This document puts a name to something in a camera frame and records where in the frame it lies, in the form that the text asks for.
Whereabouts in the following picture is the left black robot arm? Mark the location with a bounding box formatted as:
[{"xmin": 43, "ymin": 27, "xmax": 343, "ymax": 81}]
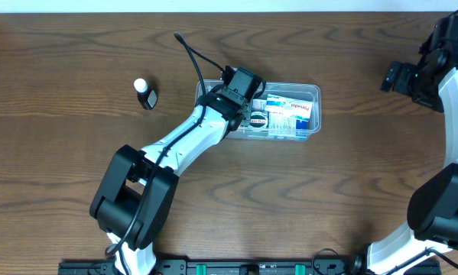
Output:
[{"xmin": 89, "ymin": 92, "xmax": 251, "ymax": 274}]

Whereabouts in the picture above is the tall blue medicine box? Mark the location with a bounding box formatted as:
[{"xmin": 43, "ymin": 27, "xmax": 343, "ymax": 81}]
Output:
[{"xmin": 249, "ymin": 99, "xmax": 310, "ymax": 139}]

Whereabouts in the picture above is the dark syrup bottle white cap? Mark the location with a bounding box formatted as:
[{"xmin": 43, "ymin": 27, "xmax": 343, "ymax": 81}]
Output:
[{"xmin": 134, "ymin": 78, "xmax": 158, "ymax": 110}]

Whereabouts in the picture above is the left black cable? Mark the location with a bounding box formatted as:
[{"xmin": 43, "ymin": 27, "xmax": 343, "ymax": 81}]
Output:
[{"xmin": 104, "ymin": 31, "xmax": 268, "ymax": 275}]

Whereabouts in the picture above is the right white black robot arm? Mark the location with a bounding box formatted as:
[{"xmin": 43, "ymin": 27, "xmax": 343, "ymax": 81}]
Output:
[{"xmin": 354, "ymin": 41, "xmax": 458, "ymax": 274}]

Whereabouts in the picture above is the white Panadol box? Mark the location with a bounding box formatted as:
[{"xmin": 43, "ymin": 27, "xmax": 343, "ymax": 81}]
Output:
[{"xmin": 265, "ymin": 94, "xmax": 313, "ymax": 119}]

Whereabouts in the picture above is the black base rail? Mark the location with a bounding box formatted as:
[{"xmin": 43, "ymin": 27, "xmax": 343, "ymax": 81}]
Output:
[{"xmin": 57, "ymin": 259, "xmax": 349, "ymax": 275}]

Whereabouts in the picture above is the clear plastic container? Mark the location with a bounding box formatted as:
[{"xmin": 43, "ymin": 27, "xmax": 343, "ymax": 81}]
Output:
[{"xmin": 194, "ymin": 79, "xmax": 323, "ymax": 142}]

